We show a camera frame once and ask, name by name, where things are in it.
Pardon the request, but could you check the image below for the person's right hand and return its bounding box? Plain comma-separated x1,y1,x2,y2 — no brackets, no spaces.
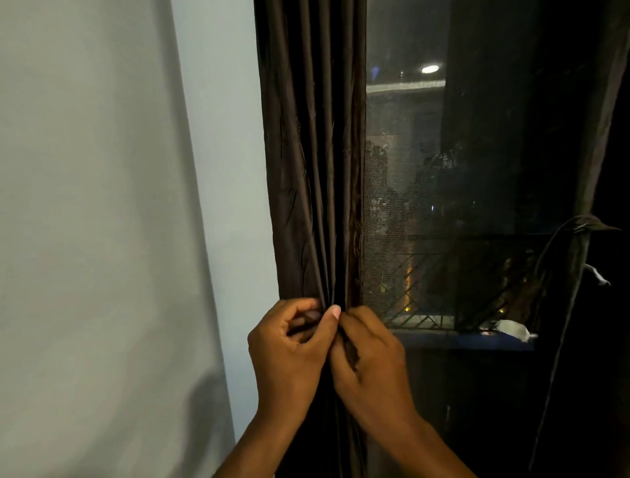
328,305,420,436

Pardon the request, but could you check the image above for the person's left hand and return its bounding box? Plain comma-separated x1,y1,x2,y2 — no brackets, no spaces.
247,297,342,425

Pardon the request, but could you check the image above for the dark brown pleated curtain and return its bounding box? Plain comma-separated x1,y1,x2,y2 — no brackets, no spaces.
253,0,368,478

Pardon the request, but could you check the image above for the person's left forearm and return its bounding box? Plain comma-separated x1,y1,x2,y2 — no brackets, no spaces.
213,414,316,478

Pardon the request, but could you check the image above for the person's right forearm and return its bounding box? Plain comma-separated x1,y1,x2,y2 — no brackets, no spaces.
371,413,477,478

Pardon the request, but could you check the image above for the metal window grille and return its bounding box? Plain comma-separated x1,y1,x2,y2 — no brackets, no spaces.
376,235,539,332

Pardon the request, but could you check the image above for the white crumpled scrap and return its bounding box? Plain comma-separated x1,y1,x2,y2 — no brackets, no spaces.
485,319,538,343

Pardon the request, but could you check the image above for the window with mesh screen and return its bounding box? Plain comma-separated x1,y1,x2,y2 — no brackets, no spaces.
363,0,599,351

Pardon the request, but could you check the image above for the dark tied-back curtain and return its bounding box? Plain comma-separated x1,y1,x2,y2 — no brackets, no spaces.
528,0,630,478

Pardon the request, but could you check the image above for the curtain tieback cord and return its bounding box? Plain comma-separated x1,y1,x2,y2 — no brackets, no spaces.
534,214,622,287

